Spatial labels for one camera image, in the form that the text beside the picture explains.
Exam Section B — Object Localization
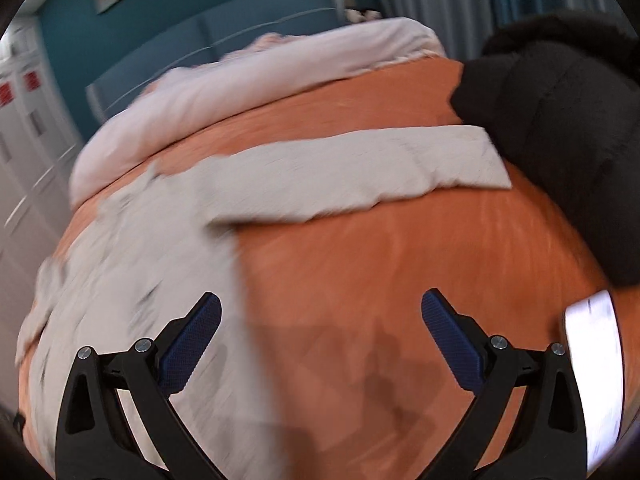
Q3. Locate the orange bed blanket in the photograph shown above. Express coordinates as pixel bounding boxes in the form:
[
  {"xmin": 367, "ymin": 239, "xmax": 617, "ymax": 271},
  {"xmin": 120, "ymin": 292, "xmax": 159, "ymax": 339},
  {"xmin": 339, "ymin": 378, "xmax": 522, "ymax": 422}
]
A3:
[{"xmin": 16, "ymin": 55, "xmax": 640, "ymax": 480}]

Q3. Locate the white panelled wardrobe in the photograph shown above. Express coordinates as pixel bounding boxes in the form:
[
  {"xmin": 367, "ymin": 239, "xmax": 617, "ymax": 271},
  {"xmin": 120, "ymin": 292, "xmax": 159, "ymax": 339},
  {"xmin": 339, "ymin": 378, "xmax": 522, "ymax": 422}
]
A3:
[{"xmin": 0, "ymin": 18, "xmax": 84, "ymax": 412}]

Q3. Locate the black fluffy garment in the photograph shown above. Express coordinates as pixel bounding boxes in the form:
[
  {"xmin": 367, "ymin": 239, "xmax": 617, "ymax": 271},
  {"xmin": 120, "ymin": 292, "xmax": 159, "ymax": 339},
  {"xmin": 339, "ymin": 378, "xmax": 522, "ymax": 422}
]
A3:
[{"xmin": 450, "ymin": 10, "xmax": 639, "ymax": 287}]

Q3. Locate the pink folded duvet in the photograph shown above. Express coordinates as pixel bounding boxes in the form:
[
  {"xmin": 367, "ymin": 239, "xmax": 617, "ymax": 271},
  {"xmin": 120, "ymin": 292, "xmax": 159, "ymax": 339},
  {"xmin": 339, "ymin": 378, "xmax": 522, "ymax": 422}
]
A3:
[{"xmin": 68, "ymin": 18, "xmax": 446, "ymax": 208}]

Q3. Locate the blue padded headboard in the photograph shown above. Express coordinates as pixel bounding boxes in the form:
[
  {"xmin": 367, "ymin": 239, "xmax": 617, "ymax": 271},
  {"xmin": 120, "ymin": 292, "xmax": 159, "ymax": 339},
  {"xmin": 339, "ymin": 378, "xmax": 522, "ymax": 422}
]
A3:
[{"xmin": 86, "ymin": 0, "xmax": 346, "ymax": 124}]

